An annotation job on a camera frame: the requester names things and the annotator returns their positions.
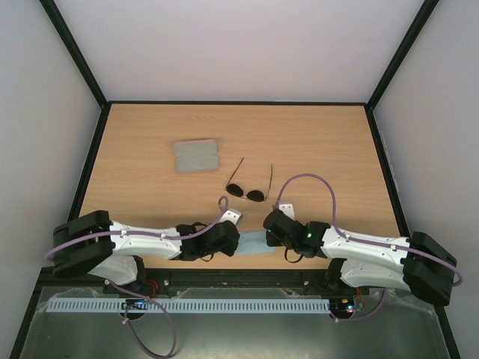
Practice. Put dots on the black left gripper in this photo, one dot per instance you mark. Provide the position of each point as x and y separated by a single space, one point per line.
229 250

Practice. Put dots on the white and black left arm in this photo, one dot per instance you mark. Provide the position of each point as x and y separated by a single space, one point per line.
95 244

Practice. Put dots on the white slotted cable duct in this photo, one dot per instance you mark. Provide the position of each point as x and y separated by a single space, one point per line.
228 306

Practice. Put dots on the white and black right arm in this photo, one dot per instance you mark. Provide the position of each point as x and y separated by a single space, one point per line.
418 264

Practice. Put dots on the pink glasses case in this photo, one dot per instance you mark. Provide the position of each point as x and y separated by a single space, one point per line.
196 156

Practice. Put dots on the light blue cleaning cloth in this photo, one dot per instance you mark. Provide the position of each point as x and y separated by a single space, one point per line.
253 243

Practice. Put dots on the black front mounting rail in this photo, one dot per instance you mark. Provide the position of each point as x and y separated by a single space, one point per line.
327 283

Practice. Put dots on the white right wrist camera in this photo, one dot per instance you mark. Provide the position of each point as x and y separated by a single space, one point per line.
287 208

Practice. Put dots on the black left corner post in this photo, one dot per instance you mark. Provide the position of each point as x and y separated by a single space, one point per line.
56 18

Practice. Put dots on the black frame corner post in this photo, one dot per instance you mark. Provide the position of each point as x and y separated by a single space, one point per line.
422 16

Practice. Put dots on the grey metal front plate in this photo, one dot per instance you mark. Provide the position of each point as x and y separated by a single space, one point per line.
382 327

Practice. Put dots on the black round sunglasses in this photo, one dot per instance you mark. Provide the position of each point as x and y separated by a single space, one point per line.
250 182

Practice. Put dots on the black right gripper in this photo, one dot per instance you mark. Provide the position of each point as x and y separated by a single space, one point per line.
273 227

